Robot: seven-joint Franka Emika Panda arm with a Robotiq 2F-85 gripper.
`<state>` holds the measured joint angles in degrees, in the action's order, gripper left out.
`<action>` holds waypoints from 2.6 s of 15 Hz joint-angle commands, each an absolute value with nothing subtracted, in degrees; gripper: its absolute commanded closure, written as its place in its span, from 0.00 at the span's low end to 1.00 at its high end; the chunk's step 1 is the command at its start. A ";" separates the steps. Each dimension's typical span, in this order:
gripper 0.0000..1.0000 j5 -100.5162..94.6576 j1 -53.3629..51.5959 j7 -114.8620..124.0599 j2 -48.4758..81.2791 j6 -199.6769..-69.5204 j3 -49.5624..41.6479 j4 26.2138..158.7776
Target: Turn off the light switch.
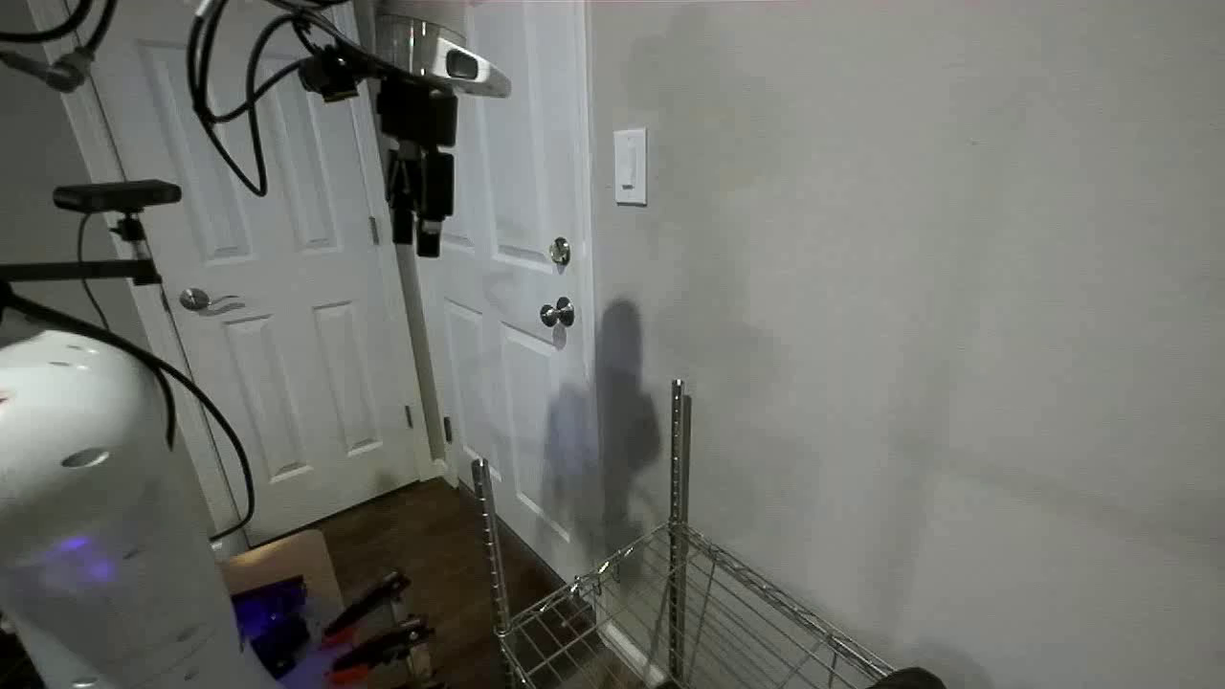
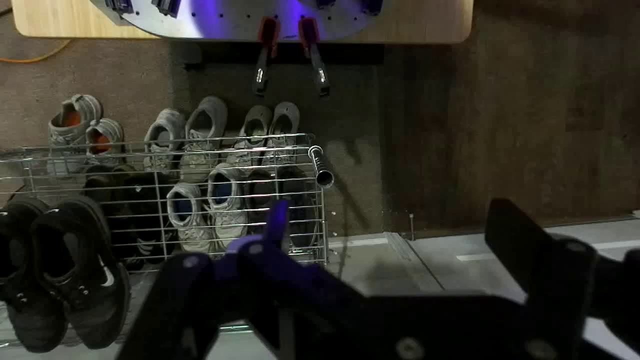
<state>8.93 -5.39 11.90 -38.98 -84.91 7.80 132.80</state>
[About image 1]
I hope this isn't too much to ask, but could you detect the metal wire shelf rack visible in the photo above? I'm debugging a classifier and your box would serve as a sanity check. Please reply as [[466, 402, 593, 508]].
[[466, 377, 894, 689]]

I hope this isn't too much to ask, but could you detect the black hanging cable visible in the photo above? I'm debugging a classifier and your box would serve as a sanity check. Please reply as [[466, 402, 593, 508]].
[[0, 207, 261, 545]]

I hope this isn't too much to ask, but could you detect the white wall light switch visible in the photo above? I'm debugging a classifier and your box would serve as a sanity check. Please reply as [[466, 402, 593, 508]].
[[607, 123, 652, 210]]

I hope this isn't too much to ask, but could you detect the white door with lever handle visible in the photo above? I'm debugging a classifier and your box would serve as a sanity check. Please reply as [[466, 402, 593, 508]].
[[59, 0, 436, 548]]

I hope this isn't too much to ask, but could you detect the black camera stand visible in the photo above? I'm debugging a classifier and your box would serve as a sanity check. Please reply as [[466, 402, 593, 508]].
[[0, 207, 167, 322]]

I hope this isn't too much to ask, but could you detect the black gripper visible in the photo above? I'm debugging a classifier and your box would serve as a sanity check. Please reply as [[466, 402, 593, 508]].
[[375, 73, 462, 263]]

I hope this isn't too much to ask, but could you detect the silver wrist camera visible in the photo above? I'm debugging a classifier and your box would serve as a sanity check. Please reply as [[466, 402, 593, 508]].
[[402, 27, 515, 104]]

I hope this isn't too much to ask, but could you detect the black bar camera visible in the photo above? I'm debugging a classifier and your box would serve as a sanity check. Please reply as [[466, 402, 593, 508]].
[[50, 175, 186, 218]]

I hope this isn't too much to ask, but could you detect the red black clamp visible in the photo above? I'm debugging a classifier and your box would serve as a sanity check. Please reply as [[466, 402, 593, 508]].
[[321, 618, 436, 680], [316, 568, 415, 643]]

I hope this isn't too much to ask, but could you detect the silver lever door handle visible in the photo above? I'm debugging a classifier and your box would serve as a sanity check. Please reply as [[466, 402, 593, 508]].
[[175, 284, 244, 318]]

